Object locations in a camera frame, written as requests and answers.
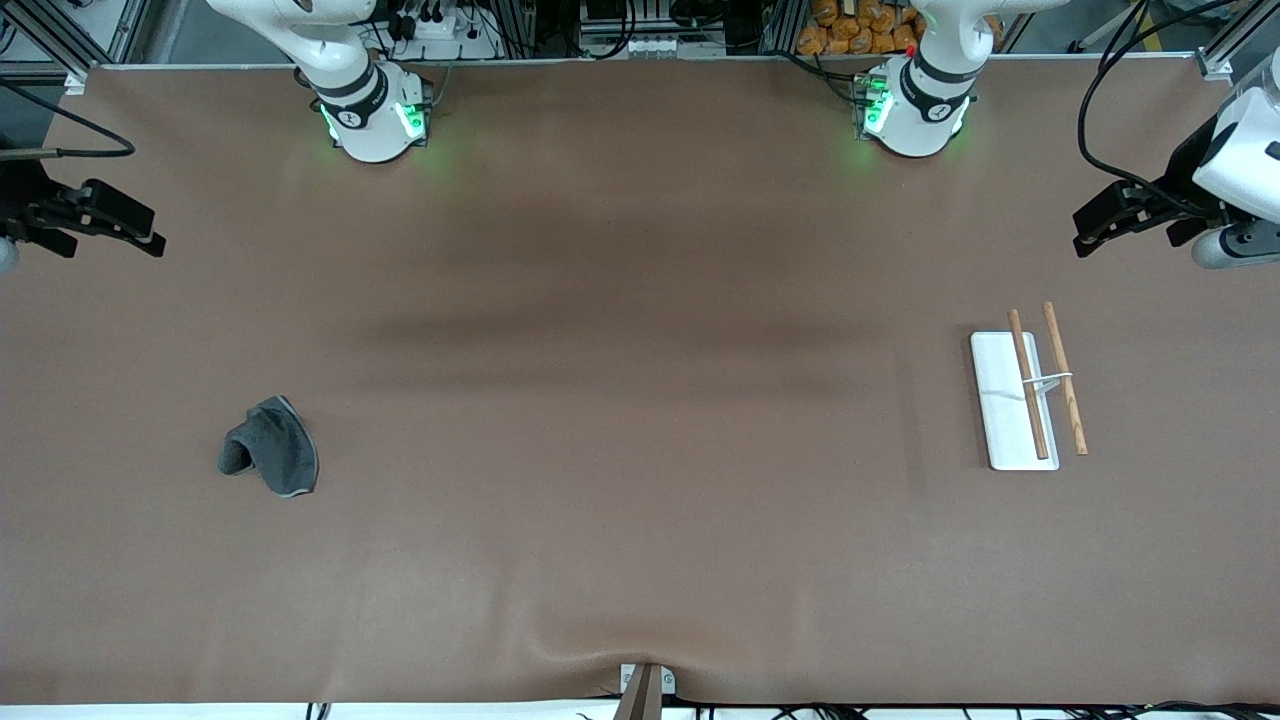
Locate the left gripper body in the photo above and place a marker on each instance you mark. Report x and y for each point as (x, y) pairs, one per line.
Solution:
(1183, 171)

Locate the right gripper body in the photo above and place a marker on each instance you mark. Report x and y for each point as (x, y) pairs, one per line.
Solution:
(22, 201)

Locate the dark grey towel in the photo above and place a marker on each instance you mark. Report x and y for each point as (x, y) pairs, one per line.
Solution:
(280, 450)

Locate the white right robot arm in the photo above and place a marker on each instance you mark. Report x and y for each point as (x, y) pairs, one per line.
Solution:
(365, 110)

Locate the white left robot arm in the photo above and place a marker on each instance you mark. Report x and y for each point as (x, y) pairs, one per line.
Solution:
(915, 115)

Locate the wooden rack rod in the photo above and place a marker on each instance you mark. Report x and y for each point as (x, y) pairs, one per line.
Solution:
(1028, 385)
(1064, 378)

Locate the pile of orange objects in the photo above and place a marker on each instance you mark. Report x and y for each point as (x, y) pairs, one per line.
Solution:
(850, 30)

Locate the white power strip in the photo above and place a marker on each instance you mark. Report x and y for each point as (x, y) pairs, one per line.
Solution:
(440, 30)

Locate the aluminium frame post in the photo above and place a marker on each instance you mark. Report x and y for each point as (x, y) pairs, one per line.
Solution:
(1225, 55)
(50, 45)

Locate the white rack base plate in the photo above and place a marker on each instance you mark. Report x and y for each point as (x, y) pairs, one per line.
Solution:
(1000, 400)

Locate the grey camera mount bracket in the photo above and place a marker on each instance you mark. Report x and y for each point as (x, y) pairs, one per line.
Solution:
(645, 690)

